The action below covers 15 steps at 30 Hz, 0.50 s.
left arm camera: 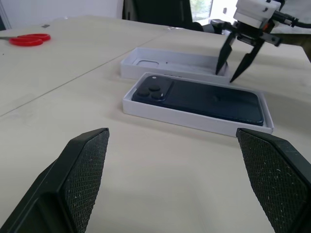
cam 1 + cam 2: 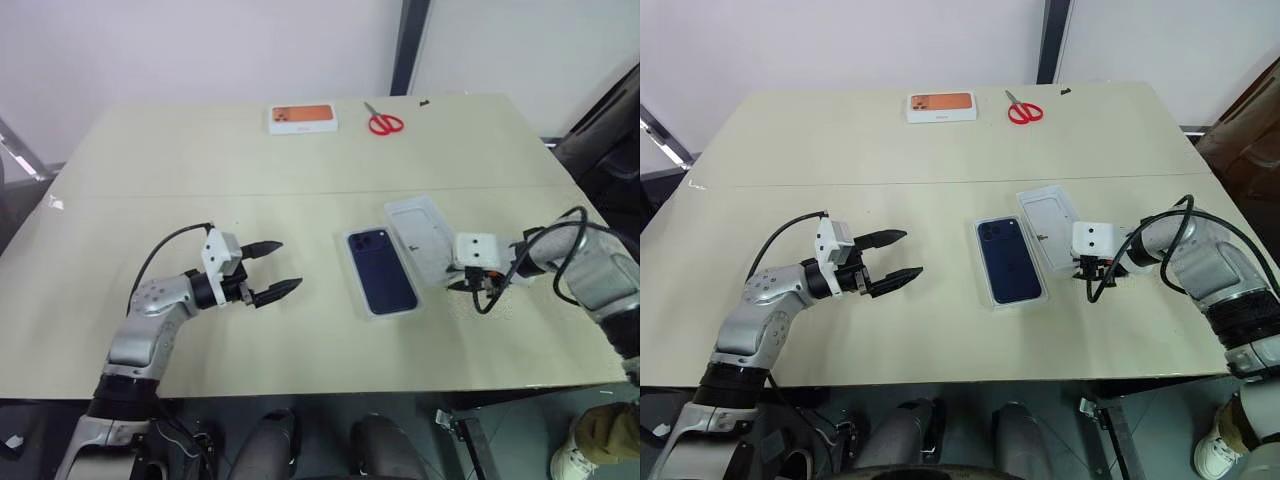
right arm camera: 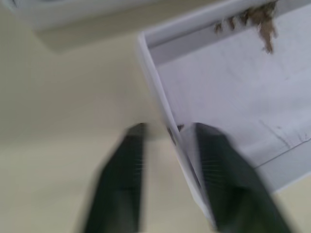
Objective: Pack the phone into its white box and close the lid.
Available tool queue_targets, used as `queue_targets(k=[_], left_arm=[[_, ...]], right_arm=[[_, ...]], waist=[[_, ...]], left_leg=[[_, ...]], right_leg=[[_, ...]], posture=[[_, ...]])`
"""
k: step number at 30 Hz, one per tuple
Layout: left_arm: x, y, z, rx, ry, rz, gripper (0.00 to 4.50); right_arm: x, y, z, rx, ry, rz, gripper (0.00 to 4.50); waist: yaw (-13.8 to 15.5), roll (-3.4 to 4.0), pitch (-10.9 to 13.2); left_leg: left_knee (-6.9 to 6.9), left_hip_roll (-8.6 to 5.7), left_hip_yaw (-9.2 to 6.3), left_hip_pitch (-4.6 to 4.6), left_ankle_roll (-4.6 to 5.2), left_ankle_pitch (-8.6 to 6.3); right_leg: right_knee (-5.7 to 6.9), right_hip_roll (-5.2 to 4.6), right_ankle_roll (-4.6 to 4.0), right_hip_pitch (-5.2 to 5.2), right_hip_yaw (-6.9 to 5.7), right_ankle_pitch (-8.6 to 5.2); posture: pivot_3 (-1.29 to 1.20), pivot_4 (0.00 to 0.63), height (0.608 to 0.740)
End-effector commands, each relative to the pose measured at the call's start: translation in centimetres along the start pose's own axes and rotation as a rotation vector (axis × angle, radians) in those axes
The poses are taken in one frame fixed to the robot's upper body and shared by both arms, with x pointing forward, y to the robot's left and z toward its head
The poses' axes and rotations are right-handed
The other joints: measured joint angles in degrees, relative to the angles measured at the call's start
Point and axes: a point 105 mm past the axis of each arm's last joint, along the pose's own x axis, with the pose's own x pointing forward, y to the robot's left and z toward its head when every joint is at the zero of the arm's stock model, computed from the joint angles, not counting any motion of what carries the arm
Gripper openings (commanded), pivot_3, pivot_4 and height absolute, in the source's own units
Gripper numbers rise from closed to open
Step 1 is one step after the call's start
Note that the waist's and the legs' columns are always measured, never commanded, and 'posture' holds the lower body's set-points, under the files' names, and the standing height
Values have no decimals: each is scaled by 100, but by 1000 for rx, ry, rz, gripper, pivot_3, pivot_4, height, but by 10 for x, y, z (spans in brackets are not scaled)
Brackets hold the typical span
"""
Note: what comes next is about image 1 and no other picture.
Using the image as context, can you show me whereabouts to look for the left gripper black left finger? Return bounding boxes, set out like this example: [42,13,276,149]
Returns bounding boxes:
[0,127,110,233]

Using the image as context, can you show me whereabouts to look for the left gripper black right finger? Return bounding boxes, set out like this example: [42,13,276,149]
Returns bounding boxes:
[236,128,311,233]

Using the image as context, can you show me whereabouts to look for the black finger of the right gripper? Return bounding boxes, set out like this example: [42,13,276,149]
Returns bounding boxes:
[229,40,265,83]
[215,30,237,75]

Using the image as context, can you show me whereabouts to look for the dark blue smartphone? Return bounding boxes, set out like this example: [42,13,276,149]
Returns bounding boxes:
[131,74,265,127]

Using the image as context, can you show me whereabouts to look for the white phone box lid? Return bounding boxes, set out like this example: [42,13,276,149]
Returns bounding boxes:
[120,47,231,84]

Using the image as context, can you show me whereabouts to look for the black office chair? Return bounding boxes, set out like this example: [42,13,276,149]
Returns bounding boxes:
[122,0,204,31]

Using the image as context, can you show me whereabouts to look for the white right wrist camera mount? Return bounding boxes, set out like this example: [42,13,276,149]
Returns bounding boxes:
[233,0,285,28]

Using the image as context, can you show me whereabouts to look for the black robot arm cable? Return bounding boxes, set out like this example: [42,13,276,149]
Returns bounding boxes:
[274,8,311,29]

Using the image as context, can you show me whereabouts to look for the red handled scissors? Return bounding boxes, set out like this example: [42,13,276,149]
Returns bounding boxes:
[0,33,52,47]

